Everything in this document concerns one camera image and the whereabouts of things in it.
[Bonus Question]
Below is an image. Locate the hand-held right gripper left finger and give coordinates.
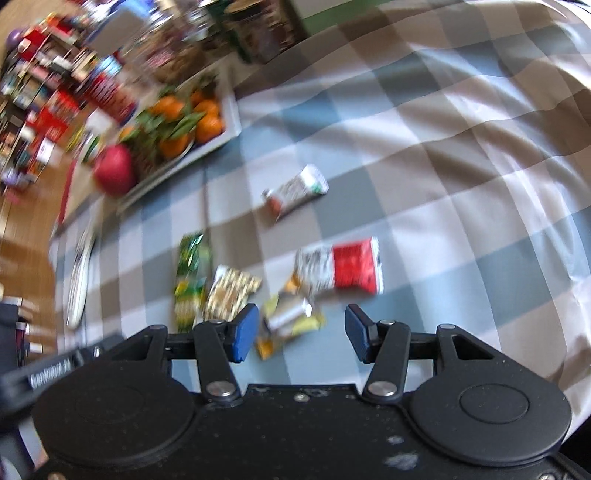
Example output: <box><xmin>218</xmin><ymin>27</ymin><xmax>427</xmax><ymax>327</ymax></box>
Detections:
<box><xmin>133</xmin><ymin>302</ymin><xmax>260</xmax><ymax>403</ymax></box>

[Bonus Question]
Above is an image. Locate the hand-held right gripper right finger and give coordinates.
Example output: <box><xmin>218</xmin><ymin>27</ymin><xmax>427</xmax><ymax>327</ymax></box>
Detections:
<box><xmin>344</xmin><ymin>303</ymin><xmax>496</xmax><ymax>403</ymax></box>

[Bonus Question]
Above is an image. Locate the brown patterned snack packet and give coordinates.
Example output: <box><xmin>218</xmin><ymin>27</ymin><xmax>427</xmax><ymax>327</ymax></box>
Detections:
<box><xmin>202</xmin><ymin>265</ymin><xmax>263</xmax><ymax>322</ymax></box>

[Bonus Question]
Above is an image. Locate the yellow white green snack packet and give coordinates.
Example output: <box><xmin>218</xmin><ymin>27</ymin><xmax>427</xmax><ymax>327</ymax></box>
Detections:
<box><xmin>256</xmin><ymin>276</ymin><xmax>327</xmax><ymax>361</ymax></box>

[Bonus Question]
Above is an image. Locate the red and white snack packet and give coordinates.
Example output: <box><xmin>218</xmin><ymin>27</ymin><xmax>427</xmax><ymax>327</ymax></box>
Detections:
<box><xmin>295</xmin><ymin>236</ymin><xmax>385</xmax><ymax>296</ymax></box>

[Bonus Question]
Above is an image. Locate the white orange-end snack packet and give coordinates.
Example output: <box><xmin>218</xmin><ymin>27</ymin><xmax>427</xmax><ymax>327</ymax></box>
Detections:
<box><xmin>260</xmin><ymin>163</ymin><xmax>331</xmax><ymax>223</ymax></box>

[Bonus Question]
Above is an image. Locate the white remote control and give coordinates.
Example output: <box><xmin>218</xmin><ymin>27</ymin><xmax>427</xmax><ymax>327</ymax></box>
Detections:
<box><xmin>64</xmin><ymin>220</ymin><xmax>99</xmax><ymax>331</ymax></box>

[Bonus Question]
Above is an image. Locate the checked tablecloth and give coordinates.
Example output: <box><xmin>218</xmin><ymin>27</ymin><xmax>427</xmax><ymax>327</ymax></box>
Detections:
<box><xmin>48</xmin><ymin>0</ymin><xmax>591</xmax><ymax>441</ymax></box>

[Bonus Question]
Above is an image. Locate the white fruit tray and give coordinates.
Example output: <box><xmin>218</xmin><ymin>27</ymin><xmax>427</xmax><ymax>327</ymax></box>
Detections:
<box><xmin>115</xmin><ymin>69</ymin><xmax>242</xmax><ymax>210</ymax></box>

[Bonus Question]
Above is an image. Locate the red apple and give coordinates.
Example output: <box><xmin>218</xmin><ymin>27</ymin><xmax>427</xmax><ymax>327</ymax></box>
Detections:
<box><xmin>92</xmin><ymin>144</ymin><xmax>137</xmax><ymax>197</ymax></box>

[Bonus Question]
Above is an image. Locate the red can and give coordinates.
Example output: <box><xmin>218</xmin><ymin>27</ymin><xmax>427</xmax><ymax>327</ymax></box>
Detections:
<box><xmin>87</xmin><ymin>69</ymin><xmax>140</xmax><ymax>126</ymax></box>

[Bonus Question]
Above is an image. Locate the dark green can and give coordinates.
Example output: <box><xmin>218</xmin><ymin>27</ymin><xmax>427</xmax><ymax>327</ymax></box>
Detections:
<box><xmin>225</xmin><ymin>0</ymin><xmax>311</xmax><ymax>64</ymax></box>

